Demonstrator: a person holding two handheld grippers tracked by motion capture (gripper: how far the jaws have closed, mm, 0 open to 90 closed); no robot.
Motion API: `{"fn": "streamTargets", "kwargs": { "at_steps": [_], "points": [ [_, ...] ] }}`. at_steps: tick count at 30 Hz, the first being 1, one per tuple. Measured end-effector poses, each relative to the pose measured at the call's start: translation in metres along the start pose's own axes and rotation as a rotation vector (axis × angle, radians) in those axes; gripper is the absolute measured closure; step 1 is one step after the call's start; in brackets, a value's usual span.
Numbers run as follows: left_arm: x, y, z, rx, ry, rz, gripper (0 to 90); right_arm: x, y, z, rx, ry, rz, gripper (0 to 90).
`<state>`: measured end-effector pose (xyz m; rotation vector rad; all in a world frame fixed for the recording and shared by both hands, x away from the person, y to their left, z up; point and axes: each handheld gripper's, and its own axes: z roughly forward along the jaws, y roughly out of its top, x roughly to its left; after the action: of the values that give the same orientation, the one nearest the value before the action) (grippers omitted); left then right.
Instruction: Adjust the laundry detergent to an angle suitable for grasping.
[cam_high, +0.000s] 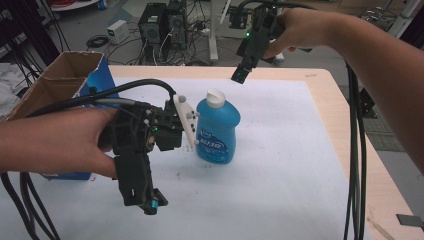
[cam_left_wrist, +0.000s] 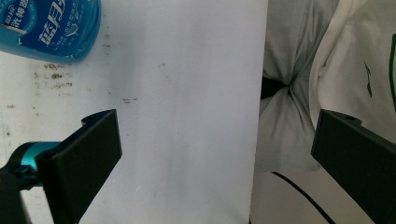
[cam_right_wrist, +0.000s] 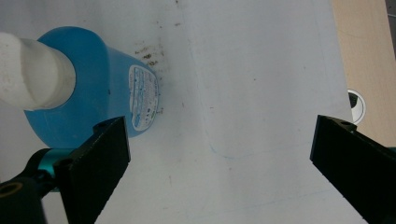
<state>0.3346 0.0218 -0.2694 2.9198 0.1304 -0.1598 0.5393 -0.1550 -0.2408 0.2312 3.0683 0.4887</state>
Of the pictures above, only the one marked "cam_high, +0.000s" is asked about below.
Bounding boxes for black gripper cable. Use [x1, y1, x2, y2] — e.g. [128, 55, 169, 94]
[0, 78, 178, 240]
[342, 62, 368, 240]

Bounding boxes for person's left hand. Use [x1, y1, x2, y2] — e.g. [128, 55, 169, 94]
[49, 107, 119, 179]

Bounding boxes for black bracket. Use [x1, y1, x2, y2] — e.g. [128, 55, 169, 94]
[358, 87, 378, 120]

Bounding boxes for white power supply box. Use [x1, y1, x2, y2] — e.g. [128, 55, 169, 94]
[106, 19, 130, 45]

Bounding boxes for black computer tower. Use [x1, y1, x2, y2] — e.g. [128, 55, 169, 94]
[165, 0, 190, 52]
[137, 2, 168, 46]

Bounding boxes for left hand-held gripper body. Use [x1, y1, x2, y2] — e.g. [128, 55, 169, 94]
[98, 94, 200, 157]

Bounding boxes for white cloth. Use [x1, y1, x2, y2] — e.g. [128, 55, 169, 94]
[0, 62, 36, 118]

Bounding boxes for coiled black cable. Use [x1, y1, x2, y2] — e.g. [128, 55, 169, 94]
[86, 34, 111, 50]

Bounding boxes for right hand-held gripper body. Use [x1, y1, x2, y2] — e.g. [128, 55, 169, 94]
[229, 3, 314, 65]

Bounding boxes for white table mat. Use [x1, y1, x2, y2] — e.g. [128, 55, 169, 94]
[0, 77, 372, 240]

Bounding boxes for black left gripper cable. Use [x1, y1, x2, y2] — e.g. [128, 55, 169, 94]
[0, 78, 178, 240]

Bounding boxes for person's right hand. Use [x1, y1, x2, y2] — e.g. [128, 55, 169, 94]
[262, 7, 338, 60]

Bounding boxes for blue bottle with white cap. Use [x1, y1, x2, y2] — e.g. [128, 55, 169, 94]
[194, 87, 242, 165]

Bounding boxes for white metal stand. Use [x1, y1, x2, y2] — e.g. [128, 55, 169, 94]
[207, 0, 220, 63]

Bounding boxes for blue cardboard box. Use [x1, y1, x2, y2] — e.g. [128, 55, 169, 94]
[2, 50, 120, 181]

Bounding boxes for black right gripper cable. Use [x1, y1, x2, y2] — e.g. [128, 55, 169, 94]
[342, 62, 368, 240]

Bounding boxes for grey thin cable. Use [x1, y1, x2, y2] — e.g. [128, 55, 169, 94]
[91, 97, 148, 108]

